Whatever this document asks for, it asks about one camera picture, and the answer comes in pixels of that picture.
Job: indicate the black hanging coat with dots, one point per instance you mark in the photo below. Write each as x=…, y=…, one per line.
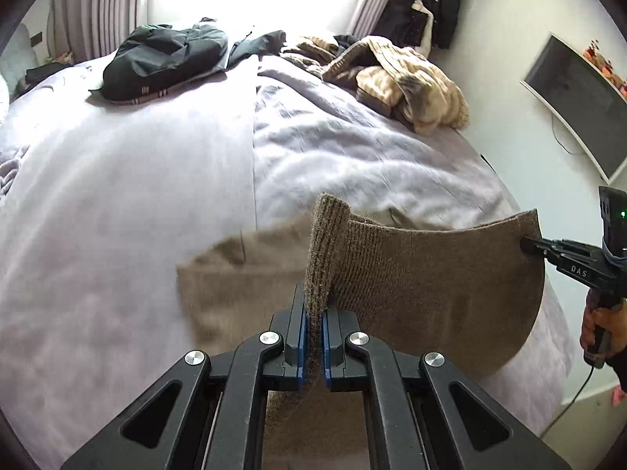
x=431, y=5

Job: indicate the dark wall switch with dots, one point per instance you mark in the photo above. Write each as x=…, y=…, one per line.
x=35, y=37

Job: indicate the brown knit sweater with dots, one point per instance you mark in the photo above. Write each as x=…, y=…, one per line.
x=431, y=293

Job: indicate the person's right forearm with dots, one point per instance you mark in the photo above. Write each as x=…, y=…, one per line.
x=619, y=374

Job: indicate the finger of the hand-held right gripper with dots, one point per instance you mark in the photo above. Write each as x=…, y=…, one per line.
x=539, y=246

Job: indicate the dark green garment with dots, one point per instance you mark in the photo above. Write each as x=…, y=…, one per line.
x=257, y=44

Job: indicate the colourful toy figures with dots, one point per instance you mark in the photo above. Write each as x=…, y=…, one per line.
x=607, y=66

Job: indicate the curved white monitor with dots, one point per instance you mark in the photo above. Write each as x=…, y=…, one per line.
x=578, y=103

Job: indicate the lilac embossed quilt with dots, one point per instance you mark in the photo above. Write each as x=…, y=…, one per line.
x=343, y=156

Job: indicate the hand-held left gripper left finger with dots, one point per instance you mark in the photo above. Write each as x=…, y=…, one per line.
x=300, y=352

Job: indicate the pale lilac bed sheet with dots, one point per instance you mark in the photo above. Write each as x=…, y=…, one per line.
x=122, y=205

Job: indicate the small pink object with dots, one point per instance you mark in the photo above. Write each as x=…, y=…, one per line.
x=616, y=394

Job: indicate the person's right hand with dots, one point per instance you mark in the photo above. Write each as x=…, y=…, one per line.
x=595, y=325

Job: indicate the beige striped fleece blanket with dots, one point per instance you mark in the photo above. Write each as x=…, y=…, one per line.
x=406, y=83

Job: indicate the black cloth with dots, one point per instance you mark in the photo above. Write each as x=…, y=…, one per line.
x=46, y=72

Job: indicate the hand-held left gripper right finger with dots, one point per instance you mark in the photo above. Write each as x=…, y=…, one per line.
x=326, y=367

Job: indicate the dark green jacket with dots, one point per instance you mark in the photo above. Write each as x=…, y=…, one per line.
x=161, y=58

